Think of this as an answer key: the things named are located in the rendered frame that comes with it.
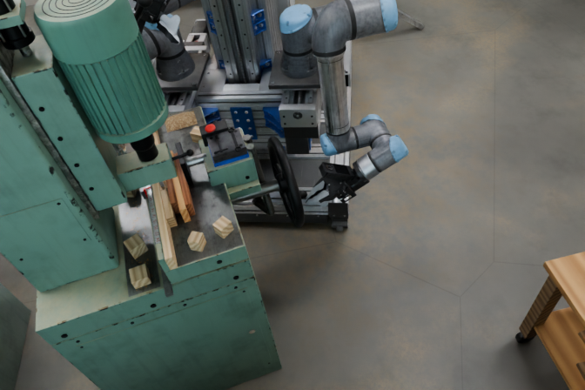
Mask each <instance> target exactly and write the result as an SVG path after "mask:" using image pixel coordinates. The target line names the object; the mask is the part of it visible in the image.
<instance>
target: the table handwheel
mask: <svg viewBox="0 0 585 390"><path fill-rule="evenodd" d="M267 145H268V152H269V157H270V161H271V165H272V171H273V174H274V177H275V179H274V180H271V181H267V182H265V183H262V184H260V186H261V191H260V192H255V193H252V194H249V195H246V196H244V197H241V198H236V199H233V200H231V201H232V204H233V205H235V204H237V203H241V202H244V201H247V200H249V199H252V198H256V197H260V196H263V195H266V194H268V193H271V192H276V191H279V194H280V197H281V198H282V201H283V204H284V206H285V208H286V212H287V214H288V216H289V218H290V220H291V221H292V223H293V224H294V226H296V227H301V226H303V224H304V222H305V215H304V209H303V205H302V200H301V196H300V193H299V188H298V184H297V181H296V178H295V176H294V173H293V169H292V166H291V163H290V161H289V158H288V157H287V154H286V151H285V149H284V147H283V145H282V144H281V142H280V141H279V139H278V138H276V137H270V138H269V139H268V143H267ZM280 166H281V168H280ZM281 169H282V170H281Z"/></svg>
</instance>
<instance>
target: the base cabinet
mask: <svg viewBox="0 0 585 390"><path fill-rule="evenodd" d="M253 274H254V272H253ZM51 346H52V347H53V348H54V349H56V350H57V351H58V352H59V353H60V354H61V355H63V356H64V357H65V358H66V359H67V360H68V361H69V362H70V363H71V364H72V365H73V366H74V367H76V368H77V369H78V370H79V371H80V372H81V373H83V374H84V375H85V376H86V377H87V378H88V379H89V380H91V381H92V382H93V383H94V384H95V385H96V386H97V387H99V388H100V389H101V390H225V389H227V388H230V387H234V386H237V385H239V384H241V383H244V382H247V381H248V380H253V379H255V378H258V377H260V376H262V375H265V374H268V373H271V372H274V371H277V370H279V369H281V368H282V366H281V363H280V359H279V355H278V351H277V348H276V344H275V340H274V338H273V335H272V329H271V327H270V323H269V320H268V318H267V314H266V309H265V306H264V302H263V300H262V297H261V293H260V290H259V286H258V283H257V280H256V277H255V274H254V276H253V277H251V278H248V279H243V280H241V281H239V282H236V283H233V284H230V285H228V286H223V287H220V288H218V289H215V290H212V291H210V292H205V293H203V294H200V295H198V296H195V297H192V298H189V299H185V300H182V301H179V302H177V303H174V304H171V305H168V306H165V307H162V308H159V309H157V310H154V311H151V312H148V313H144V314H141V315H138V316H136V317H133V318H130V319H127V320H124V321H121V322H118V323H116V324H113V325H110V326H106V327H103V328H100V329H97V330H95V331H92V332H89V333H86V334H83V335H80V336H77V337H75V338H72V339H69V340H65V341H62V342H59V343H57V344H54V345H51Z"/></svg>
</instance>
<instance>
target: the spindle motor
mask: <svg viewBox="0 0 585 390"><path fill-rule="evenodd" d="M34 19H35V21H36V23H37V26H38V28H39V29H40V30H41V32H42V34H43V36H44V39H45V40H46V42H47V44H48V45H49V47H50V50H51V51H52V53H53V55H54V57H55V58H56V60H57V62H58V64H59V66H60V67H61V69H62V71H63V73H64V75H65V77H66V78H67V80H68V82H69V84H70V86H71V88H72V89H73V91H74V93H75V95H76V97H77V99H78V101H79V103H80V104H81V106H82V108H83V109H84V112H85V114H86V116H87V118H88V119H89V120H90V122H91V125H92V127H93V129H94V131H95V132H96V133H97V135H98V136H99V137H100V138H101V139H103V140H104V141H106V142H109V143H113V144H127V143H132V142H136V141H139V140H141V139H143V138H146V137H148V136H150V135H151V134H152V133H154V132H155V131H157V130H158V129H159V128H160V127H161V126H162V125H163V124H164V122H165V120H166V119H167V117H168V113H169V109H168V105H167V103H166V101H165V96H164V94H163V92H162V89H161V87H160V84H159V81H158V78H157V75H156V72H155V70H154V68H153V65H152V63H151V59H150V57H149V54H148V51H147V49H146V47H145V43H144V40H143V38H142V36H141V33H140V30H139V28H138V24H137V21H136V19H135V17H134V14H133V12H132V9H131V5H130V3H129V0H38V1H37V3H36V5H35V9H34Z"/></svg>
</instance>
